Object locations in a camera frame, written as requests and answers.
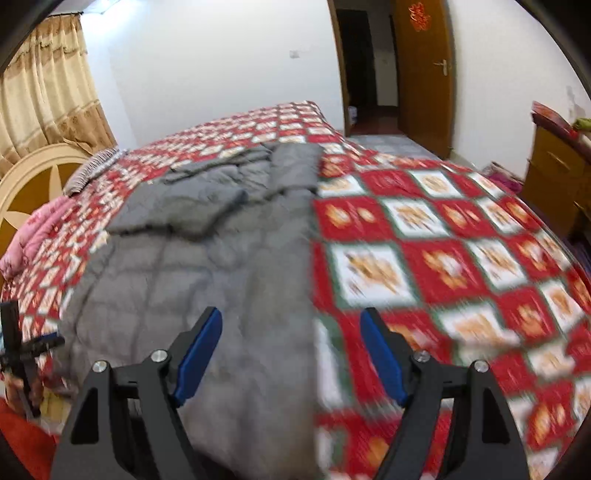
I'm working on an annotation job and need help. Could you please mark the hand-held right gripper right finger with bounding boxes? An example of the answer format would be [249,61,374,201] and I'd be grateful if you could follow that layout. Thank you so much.
[359,307,529,480]

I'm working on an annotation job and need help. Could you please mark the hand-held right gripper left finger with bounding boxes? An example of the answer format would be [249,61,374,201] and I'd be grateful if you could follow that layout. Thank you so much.
[50,305,223,480]

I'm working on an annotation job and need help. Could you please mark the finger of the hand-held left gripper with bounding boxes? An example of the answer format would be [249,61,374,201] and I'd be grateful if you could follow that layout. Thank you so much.
[21,336,66,361]

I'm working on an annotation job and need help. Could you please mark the grey puffer jacket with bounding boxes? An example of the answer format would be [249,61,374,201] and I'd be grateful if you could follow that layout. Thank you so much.
[58,142,324,480]

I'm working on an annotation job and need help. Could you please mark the pink blanket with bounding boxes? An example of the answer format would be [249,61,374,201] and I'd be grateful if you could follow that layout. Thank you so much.
[0,198,63,280]

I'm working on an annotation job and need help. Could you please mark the person's red clothing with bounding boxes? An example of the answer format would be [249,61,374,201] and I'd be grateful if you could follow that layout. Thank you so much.
[0,397,63,480]

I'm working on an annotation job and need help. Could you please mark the red bear print bedspread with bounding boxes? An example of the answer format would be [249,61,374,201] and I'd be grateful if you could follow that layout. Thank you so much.
[0,100,591,480]

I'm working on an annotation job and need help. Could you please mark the cream wooden bed headboard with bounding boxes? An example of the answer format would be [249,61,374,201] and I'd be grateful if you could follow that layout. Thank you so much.
[0,143,90,250]

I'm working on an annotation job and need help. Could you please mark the striped pillow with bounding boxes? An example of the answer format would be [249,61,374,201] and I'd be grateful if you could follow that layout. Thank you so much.
[62,147,122,197]

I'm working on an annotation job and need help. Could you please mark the grey patterned floor mat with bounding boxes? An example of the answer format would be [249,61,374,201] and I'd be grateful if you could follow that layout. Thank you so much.
[346,134,444,162]

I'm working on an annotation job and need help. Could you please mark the pink cloth on floor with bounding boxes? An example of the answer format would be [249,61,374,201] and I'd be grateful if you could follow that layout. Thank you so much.
[482,161,525,195]

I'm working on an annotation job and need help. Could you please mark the beige patterned curtain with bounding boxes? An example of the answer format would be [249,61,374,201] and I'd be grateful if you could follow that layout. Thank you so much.
[0,14,116,178]

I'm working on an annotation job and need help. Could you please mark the wooden dresser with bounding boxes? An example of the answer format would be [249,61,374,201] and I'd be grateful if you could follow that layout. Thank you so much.
[524,113,591,241]

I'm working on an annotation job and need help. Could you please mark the brown wooden door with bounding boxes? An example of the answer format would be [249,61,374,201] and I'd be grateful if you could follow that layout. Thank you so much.
[392,0,455,160]

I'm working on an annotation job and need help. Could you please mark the flat red box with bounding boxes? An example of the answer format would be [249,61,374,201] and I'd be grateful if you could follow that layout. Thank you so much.
[531,102,580,134]

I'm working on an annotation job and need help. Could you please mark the red paper door decoration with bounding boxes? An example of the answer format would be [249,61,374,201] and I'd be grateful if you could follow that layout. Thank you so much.
[409,2,432,32]

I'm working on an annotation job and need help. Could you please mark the brown door frame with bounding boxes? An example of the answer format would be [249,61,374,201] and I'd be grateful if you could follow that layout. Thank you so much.
[327,0,356,137]

